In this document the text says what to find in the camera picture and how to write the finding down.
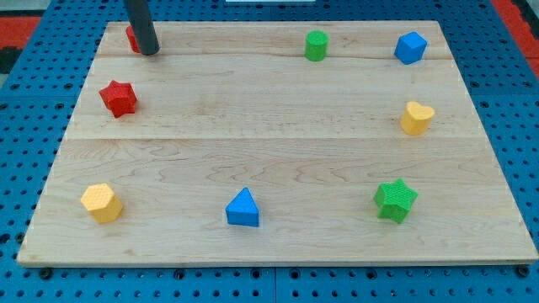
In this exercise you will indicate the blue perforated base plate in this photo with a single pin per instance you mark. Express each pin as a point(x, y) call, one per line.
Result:
point(40, 93)

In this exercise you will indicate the yellow heart block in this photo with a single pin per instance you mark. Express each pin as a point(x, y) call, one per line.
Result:
point(416, 118)

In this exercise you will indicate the blue cube block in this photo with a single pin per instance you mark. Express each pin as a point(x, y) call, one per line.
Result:
point(410, 47)

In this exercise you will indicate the blue triangle block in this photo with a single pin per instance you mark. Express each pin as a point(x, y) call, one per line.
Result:
point(242, 210)

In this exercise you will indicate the yellow hexagon block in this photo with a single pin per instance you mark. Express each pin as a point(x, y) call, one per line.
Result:
point(101, 203)

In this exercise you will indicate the green star block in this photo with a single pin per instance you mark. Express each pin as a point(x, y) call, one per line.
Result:
point(394, 200)

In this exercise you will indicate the black cylindrical robot arm rod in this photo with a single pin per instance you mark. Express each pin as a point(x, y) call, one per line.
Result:
point(141, 33)

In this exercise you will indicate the green cylinder block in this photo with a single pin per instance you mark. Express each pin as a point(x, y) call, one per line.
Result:
point(316, 45)

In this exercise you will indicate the wooden board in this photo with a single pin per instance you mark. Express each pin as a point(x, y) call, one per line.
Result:
point(230, 105)

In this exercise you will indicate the red block behind rod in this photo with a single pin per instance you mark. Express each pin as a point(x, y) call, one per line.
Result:
point(132, 39)

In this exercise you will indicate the red star block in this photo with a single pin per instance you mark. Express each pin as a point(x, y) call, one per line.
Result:
point(119, 98)

